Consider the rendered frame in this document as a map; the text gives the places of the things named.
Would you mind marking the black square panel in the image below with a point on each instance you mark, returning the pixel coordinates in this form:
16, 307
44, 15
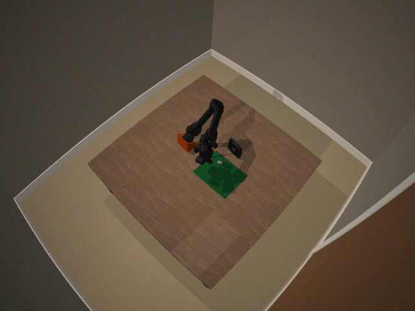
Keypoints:
235, 148

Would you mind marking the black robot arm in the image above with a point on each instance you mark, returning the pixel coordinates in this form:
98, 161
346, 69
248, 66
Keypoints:
215, 107

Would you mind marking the green circuit board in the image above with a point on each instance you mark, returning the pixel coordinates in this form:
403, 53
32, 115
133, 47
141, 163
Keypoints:
222, 176

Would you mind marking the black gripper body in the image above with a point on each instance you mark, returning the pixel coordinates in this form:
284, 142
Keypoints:
202, 160

